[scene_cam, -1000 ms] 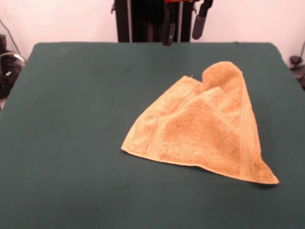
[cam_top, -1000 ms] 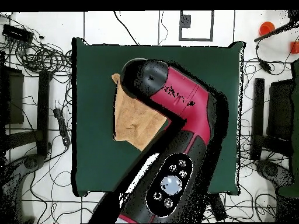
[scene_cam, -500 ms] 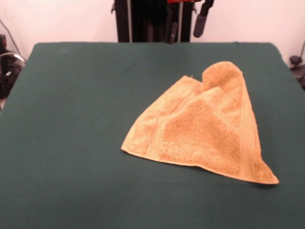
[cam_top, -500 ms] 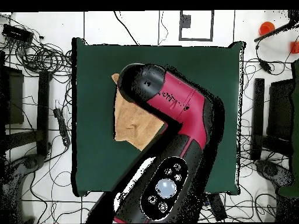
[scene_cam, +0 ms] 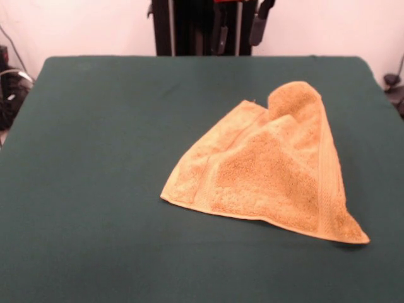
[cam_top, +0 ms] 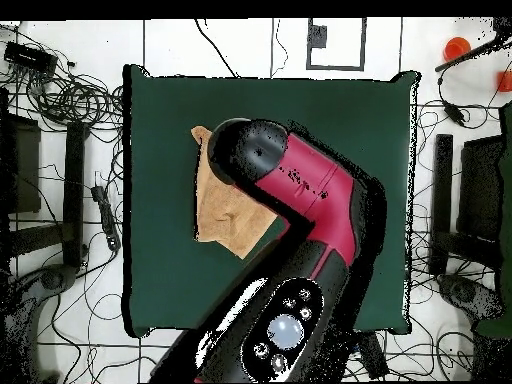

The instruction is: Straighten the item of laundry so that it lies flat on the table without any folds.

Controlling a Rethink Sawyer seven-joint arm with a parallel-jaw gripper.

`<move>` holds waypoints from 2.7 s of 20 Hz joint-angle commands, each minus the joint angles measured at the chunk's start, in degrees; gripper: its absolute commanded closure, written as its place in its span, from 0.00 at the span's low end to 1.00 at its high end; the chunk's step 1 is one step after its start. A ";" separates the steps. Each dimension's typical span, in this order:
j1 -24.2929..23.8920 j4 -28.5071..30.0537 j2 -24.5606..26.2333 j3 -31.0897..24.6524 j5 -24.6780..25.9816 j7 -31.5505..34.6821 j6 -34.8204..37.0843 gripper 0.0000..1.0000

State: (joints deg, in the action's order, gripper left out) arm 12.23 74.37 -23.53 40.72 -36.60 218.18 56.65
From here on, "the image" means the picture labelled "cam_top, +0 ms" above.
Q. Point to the tan terry towel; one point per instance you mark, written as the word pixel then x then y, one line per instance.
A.
pixel 228 216

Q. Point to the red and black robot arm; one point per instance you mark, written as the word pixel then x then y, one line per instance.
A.
pixel 316 188

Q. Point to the dark flat panel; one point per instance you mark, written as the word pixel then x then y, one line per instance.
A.
pixel 480 188
pixel 26 168

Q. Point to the dark green table cloth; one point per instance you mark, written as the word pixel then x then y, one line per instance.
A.
pixel 168 288

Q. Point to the black power strip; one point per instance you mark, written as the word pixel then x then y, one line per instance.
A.
pixel 374 356
pixel 106 216

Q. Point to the black stand bar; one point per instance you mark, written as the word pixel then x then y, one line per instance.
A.
pixel 74 192
pixel 442 200

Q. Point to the black power adapter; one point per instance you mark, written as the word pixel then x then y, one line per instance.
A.
pixel 454 112

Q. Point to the hanging green cloth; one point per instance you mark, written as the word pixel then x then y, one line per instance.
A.
pixel 507 192

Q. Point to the orange cup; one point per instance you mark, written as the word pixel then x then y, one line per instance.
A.
pixel 456 48

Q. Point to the black rod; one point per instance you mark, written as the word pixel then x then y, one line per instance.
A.
pixel 468 54

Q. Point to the black electronics box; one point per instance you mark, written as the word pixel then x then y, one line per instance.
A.
pixel 30 58

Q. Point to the orange block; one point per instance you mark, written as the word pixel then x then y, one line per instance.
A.
pixel 505 81

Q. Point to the grey square floor frame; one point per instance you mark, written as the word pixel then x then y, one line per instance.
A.
pixel 363 44

